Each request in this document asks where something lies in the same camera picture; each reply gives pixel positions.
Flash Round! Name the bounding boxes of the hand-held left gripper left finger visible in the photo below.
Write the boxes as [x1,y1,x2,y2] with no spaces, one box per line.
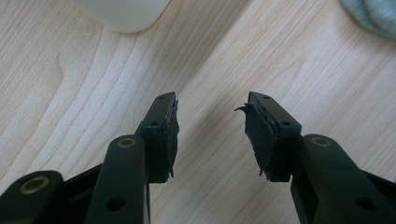
[134,91,180,185]

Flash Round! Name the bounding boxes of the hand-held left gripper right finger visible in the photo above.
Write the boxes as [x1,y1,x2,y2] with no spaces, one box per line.
[234,91,303,183]

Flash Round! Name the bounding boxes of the grey-blue cloth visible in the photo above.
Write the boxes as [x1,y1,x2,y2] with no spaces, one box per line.
[339,0,396,40]

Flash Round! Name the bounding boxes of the white divided storage box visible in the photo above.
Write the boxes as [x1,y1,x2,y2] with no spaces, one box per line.
[66,0,173,35]

